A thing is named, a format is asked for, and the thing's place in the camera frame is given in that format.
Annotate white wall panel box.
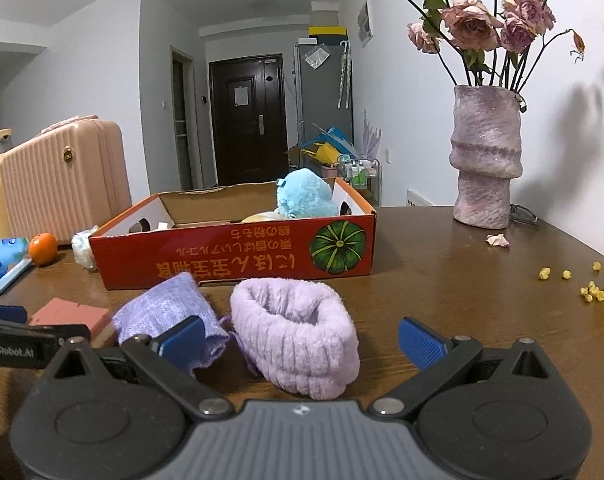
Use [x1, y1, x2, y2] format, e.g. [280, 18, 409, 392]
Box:
[357, 0, 375, 48]

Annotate fallen rose petal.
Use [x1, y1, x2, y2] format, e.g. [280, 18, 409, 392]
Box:
[486, 233, 510, 248]

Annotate red cardboard fruit box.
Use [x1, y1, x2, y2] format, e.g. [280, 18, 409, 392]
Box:
[89, 178, 377, 290]

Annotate grey refrigerator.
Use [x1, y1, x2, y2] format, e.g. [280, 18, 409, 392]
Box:
[294, 44, 354, 145]

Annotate metal storage cart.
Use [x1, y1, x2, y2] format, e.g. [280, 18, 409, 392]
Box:
[338, 155, 382, 206]

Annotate eyeglasses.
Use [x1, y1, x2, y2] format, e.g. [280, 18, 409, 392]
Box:
[509, 204, 539, 228]

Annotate pink layered sponge block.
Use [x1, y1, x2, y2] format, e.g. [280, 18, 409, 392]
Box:
[29, 298, 111, 340]

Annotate purple textured vase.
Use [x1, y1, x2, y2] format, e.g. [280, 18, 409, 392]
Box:
[449, 84, 525, 230]

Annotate dark wooden door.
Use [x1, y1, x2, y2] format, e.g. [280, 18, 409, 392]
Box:
[209, 54, 289, 185]

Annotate pink ribbed small suitcase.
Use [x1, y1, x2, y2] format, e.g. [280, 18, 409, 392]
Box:
[0, 115, 132, 243]

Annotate orange tangerine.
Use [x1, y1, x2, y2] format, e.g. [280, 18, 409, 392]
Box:
[28, 232, 58, 266]

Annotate light blue fluffy plush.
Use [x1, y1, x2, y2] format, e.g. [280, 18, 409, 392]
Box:
[276, 168, 339, 219]

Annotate yellow box on refrigerator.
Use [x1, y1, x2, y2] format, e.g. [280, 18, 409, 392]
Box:
[307, 26, 349, 37]

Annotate dried pink roses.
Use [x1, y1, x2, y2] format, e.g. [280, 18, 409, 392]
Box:
[404, 0, 586, 94]

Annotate white yellow plush toy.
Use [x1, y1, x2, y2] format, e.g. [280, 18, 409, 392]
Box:
[242, 209, 288, 223]

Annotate blue wet wipes pack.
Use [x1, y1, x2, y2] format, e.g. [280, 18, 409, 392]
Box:
[0, 237, 32, 295]

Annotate lilac fluffy headband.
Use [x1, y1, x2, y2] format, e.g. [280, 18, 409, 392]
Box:
[230, 278, 360, 401]

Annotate clear plastic bag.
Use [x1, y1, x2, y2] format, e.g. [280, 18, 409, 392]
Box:
[71, 226, 98, 272]

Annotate lavender knit cloth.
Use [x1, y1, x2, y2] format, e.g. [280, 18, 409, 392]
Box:
[112, 272, 230, 371]

